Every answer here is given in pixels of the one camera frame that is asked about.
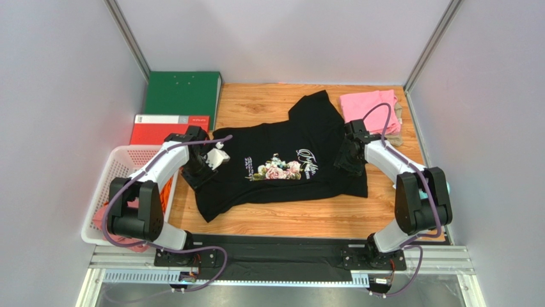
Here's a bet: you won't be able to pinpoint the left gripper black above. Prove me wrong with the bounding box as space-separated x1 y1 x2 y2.
181 154 219 194

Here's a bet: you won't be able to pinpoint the black floral t shirt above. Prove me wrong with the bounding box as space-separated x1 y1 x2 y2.
195 90 368 222

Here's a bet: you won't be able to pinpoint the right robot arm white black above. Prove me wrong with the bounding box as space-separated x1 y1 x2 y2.
335 120 453 253

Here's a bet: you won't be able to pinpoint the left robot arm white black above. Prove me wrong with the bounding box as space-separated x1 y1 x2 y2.
102 126 231 254

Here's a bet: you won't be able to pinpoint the orange t shirt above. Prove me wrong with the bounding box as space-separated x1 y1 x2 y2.
159 177 173 213

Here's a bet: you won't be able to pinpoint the folded beige t shirt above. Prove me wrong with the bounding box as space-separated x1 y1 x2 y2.
386 102 403 147

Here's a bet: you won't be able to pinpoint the folded pink t shirt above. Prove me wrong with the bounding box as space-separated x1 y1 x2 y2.
339 90 398 134

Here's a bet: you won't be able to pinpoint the white plastic laundry basket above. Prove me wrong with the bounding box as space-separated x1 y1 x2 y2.
81 145 187 250

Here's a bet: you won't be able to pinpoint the teal headphones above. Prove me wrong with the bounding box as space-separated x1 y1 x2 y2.
418 182 451 200

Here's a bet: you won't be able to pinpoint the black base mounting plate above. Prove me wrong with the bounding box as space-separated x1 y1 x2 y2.
154 234 407 282

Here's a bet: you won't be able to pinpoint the dusty pink t shirt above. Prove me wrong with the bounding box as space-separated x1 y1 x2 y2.
92 201 149 253

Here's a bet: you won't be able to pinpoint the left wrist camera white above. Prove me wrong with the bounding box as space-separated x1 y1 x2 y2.
206 142 230 170

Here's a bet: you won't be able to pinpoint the red ring binder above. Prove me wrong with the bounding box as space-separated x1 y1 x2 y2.
129 114 210 145

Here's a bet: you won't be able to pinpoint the green ring binder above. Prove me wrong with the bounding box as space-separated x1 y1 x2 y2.
143 71 223 130

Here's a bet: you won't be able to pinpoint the aluminium frame rail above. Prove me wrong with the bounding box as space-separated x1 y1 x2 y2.
90 244 475 288

